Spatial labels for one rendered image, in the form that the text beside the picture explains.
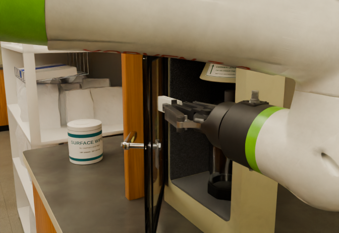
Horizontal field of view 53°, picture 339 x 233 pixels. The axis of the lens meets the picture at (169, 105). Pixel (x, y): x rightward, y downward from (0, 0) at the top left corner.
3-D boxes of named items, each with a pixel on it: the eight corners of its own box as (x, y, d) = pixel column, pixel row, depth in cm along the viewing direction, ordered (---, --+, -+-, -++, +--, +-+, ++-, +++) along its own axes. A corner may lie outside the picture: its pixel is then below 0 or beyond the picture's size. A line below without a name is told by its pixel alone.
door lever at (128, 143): (153, 139, 76) (153, 128, 76) (147, 154, 67) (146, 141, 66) (129, 139, 77) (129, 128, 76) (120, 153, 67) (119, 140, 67)
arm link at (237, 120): (243, 186, 44) (290, 171, 48) (247, 97, 41) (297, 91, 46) (214, 170, 49) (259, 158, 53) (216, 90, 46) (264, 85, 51)
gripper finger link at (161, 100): (178, 116, 64) (175, 117, 64) (160, 110, 70) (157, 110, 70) (178, 101, 63) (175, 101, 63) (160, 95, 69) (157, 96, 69)
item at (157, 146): (161, 165, 70) (161, 139, 68) (160, 170, 68) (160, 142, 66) (152, 165, 70) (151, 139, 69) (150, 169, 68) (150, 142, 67)
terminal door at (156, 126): (164, 186, 97) (163, 46, 89) (149, 252, 68) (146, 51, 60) (161, 186, 98) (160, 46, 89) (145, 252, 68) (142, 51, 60)
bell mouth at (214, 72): (238, 72, 94) (239, 53, 93) (290, 79, 79) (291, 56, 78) (185, 76, 85) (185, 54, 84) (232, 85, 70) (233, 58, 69)
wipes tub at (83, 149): (97, 151, 142) (95, 116, 139) (108, 161, 131) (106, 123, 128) (65, 157, 136) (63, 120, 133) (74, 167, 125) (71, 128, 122)
